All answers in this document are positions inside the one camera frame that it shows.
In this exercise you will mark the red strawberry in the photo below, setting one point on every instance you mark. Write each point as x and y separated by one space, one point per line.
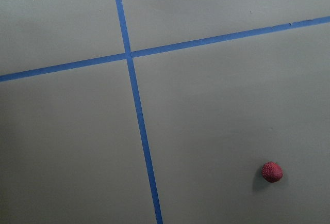
272 172

